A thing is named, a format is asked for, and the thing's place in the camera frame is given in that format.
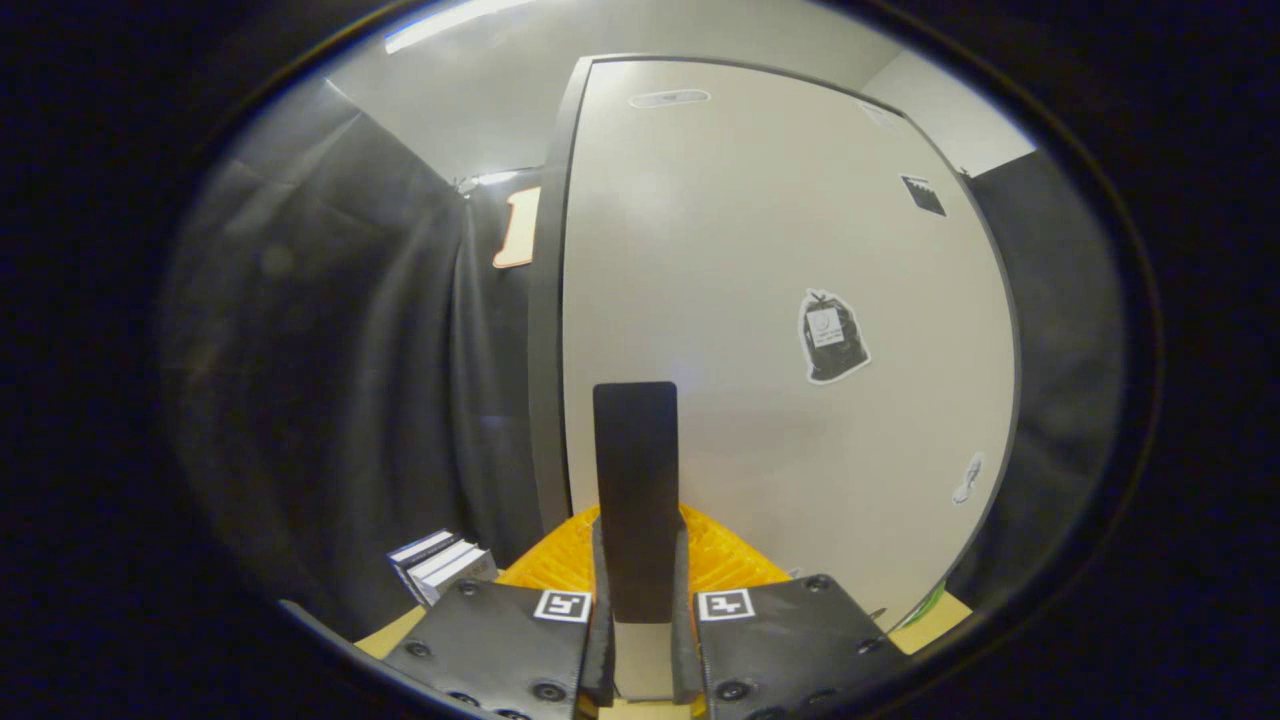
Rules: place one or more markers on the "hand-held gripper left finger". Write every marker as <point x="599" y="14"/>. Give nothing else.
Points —
<point x="598" y="640"/>

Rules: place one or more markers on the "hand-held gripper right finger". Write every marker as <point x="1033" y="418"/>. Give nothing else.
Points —
<point x="686" y="640"/>

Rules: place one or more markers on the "grey shoe cabinet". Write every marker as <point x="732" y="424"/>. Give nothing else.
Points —
<point x="548" y="350"/>

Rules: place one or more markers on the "white shoe cabinet door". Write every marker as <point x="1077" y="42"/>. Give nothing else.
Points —
<point x="750" y="250"/>

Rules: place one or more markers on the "grey book with figure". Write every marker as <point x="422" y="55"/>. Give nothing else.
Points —
<point x="462" y="566"/>

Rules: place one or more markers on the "green item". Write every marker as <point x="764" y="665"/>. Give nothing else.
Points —
<point x="930" y="603"/>

